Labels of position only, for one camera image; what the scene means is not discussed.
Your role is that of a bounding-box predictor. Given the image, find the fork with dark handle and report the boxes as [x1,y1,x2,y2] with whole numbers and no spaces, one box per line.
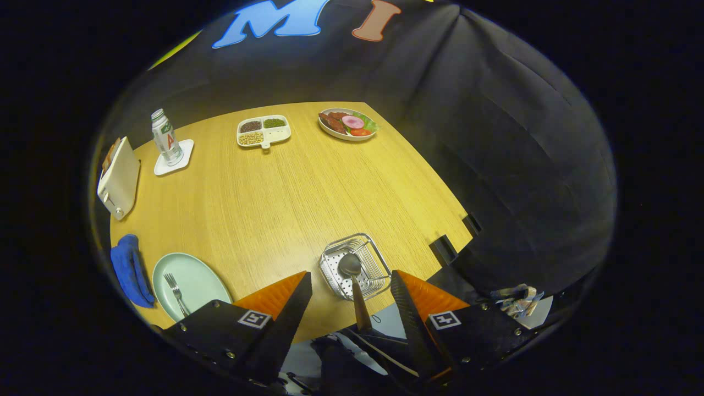
[163,272,190,318]

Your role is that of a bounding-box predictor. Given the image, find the metal wire basket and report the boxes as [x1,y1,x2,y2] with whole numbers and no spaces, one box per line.
[319,233,392,301]

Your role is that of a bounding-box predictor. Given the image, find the white square coaster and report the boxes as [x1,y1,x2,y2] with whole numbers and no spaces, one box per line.
[153,139,195,177]

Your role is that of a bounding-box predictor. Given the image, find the white toaster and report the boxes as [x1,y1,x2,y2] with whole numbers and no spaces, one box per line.
[97,136,141,222]

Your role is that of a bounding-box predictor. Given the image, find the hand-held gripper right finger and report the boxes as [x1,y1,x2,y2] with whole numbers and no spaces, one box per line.
[389,269,545,386]

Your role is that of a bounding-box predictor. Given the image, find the brown meat slices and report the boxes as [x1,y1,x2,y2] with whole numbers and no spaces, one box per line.
[320,112,348,135]

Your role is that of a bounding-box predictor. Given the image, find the black backdrop cloth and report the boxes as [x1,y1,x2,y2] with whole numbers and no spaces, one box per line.
[91,0,618,309]

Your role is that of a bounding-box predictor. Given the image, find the blue towel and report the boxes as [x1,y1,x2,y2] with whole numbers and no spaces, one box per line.
[110,234,156,309]

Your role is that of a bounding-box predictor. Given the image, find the oval white food plate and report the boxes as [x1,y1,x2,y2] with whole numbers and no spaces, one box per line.
[318,108,378,142]

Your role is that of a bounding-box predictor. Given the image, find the spoon with dark handle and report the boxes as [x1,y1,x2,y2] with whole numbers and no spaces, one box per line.
[337,253,375,332]

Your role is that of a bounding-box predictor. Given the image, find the patterned cloth bag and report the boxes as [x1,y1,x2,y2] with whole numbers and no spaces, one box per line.
[491,284,545,318]

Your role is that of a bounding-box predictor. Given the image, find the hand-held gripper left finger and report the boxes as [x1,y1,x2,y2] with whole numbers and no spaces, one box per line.
[159,271,313,386]

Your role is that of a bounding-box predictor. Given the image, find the small white drink bottle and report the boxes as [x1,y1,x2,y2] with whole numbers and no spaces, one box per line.
[151,108,184,167]

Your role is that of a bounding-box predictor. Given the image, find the light green plate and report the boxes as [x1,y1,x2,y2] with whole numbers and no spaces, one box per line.
[152,252,233,322]

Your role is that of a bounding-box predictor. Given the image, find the white divided dish with grains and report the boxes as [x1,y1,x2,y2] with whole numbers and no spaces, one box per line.
[236,114,292,150]

